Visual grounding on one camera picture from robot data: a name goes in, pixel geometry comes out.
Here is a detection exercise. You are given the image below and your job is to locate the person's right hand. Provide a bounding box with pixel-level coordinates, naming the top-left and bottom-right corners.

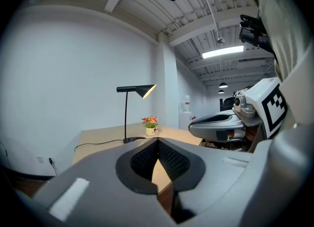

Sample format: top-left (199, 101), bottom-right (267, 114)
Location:
top-left (245, 126), bottom-right (265, 151)

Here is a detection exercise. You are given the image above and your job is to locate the black lamp cable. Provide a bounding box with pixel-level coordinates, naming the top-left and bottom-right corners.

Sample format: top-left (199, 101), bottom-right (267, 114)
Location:
top-left (74, 139), bottom-right (124, 152)

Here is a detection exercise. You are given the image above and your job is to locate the white water dispenser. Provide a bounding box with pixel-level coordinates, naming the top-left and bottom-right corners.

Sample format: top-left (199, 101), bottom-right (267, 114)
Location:
top-left (179, 109), bottom-right (193, 131)

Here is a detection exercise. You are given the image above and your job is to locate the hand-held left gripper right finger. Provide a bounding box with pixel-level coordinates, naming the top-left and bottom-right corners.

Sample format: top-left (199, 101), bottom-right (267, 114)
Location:
top-left (158, 137), bottom-right (253, 223)

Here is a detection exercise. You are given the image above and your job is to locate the white pot with artificial flowers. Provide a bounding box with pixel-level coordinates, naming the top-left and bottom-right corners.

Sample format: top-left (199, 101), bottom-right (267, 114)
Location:
top-left (141, 116), bottom-right (159, 137)

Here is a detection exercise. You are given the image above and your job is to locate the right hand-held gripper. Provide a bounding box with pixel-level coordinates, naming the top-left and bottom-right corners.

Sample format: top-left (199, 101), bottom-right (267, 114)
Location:
top-left (188, 77), bottom-right (288, 140)

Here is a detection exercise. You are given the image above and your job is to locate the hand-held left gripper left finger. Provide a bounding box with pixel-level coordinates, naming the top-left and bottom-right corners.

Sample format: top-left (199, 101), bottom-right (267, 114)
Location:
top-left (33, 137), bottom-right (177, 227)

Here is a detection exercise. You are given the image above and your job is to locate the black chest device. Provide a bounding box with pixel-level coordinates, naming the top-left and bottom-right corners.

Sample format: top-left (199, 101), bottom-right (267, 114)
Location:
top-left (239, 14), bottom-right (273, 53)

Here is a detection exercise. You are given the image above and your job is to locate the clear water dispenser bottle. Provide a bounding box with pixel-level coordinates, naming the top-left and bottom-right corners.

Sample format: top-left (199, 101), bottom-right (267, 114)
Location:
top-left (181, 95), bottom-right (192, 112)

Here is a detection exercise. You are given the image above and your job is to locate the black desk lamp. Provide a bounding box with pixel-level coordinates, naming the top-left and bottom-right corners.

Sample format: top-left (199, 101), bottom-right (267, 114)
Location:
top-left (116, 84), bottom-right (157, 145)

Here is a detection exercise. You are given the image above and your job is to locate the black wall plug cable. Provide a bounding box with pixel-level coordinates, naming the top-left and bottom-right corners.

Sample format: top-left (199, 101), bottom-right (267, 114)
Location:
top-left (50, 160), bottom-right (60, 177)

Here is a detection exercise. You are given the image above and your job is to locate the long ceiling light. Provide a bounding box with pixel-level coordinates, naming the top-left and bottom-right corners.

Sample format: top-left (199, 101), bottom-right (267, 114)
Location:
top-left (201, 45), bottom-right (245, 59)

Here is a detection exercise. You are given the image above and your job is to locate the black office chair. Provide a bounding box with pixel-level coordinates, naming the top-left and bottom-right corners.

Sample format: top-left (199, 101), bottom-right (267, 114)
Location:
top-left (219, 97), bottom-right (234, 112)

